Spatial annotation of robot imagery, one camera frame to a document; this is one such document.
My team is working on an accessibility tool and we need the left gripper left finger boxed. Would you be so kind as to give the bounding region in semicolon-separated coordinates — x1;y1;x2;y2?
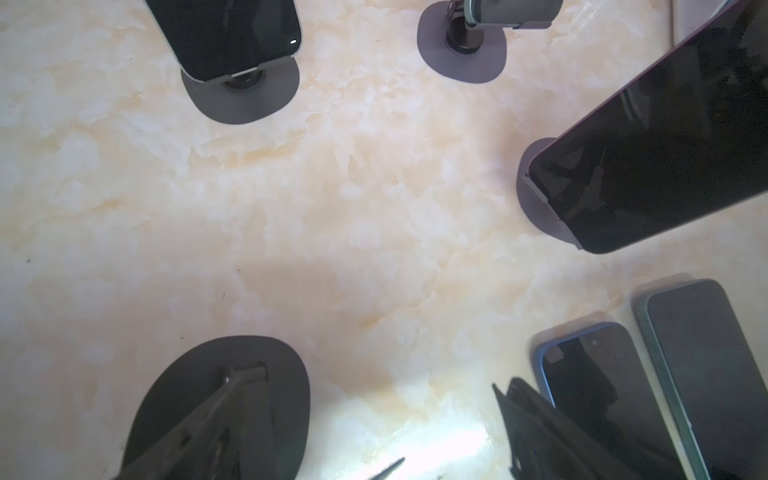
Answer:
117;365;270;479

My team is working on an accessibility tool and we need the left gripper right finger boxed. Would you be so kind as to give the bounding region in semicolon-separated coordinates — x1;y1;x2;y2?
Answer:
492;377;648;479

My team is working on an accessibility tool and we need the dark stand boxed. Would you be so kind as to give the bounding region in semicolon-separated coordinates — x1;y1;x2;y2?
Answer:
417;1;507;84
181;57;300;125
119;335;310;479

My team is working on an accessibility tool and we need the black phone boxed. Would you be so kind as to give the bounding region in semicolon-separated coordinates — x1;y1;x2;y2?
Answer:
532;322;686;479
146;0;301;82
633;279;767;479
464;0;564;29

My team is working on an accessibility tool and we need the pink-edged phone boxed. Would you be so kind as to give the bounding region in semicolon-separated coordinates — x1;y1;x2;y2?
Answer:
528;1;767;254

